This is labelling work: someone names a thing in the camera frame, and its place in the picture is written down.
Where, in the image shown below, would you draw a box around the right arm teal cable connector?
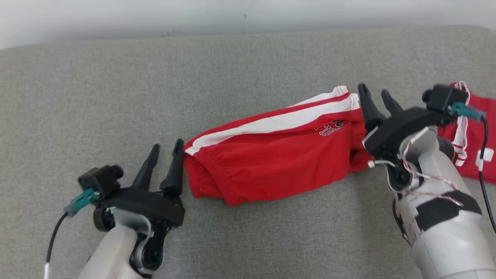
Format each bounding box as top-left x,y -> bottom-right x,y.
449,101 -> 487,122

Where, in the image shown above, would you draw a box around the red shorts with white stripes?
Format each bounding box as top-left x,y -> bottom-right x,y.
183,85 -> 373,207

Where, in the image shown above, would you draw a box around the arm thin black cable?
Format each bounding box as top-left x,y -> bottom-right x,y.
43,212 -> 71,279
478,118 -> 496,234

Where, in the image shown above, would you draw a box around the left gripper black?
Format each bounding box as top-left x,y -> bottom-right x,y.
95,139 -> 186,227

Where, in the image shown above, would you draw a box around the arm teal cable connector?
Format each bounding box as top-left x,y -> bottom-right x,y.
449,101 -> 487,122
64,188 -> 98,217

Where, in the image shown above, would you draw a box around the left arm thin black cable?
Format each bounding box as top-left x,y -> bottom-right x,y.
43,212 -> 71,279

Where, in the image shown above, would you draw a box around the red jersey with white sleeves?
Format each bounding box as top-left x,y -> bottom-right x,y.
437,81 -> 496,185

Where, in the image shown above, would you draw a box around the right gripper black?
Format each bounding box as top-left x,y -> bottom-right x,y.
357,82 -> 452,158

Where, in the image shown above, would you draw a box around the left arm teal cable connector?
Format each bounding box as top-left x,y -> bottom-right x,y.
64,188 -> 98,217

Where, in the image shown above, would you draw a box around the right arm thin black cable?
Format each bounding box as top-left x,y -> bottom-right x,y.
478,118 -> 496,234

